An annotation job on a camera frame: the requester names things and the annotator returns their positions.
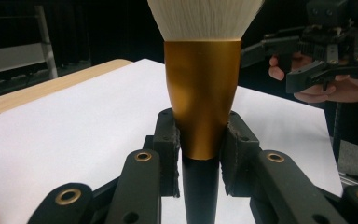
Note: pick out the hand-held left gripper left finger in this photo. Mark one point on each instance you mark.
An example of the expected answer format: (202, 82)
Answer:
(164, 149)

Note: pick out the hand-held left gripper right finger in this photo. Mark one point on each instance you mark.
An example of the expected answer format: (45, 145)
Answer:
(239, 149)

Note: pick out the makeup brush with gold ferrule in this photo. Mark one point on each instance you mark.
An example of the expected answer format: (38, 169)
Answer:
(202, 81)

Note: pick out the black metal stand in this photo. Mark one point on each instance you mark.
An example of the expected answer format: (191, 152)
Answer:
(337, 133)

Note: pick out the white table mat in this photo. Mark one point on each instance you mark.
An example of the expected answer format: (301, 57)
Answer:
(74, 130)

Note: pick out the white metal stand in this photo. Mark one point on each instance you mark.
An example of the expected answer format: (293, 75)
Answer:
(47, 46)

